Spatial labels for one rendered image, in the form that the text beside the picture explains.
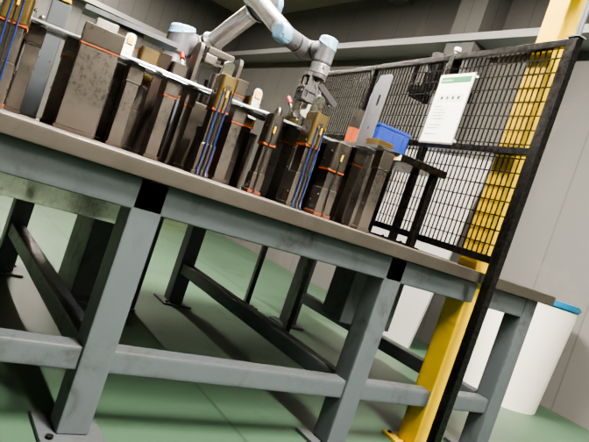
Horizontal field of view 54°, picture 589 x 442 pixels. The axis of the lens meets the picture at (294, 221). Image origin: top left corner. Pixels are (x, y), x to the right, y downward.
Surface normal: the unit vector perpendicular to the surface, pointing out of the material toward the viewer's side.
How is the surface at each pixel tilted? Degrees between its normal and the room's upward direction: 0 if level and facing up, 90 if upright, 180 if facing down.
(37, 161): 90
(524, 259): 90
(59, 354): 90
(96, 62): 90
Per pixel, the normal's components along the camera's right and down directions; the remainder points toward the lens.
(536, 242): -0.78, -0.25
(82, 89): 0.40, 0.17
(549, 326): 0.08, 0.13
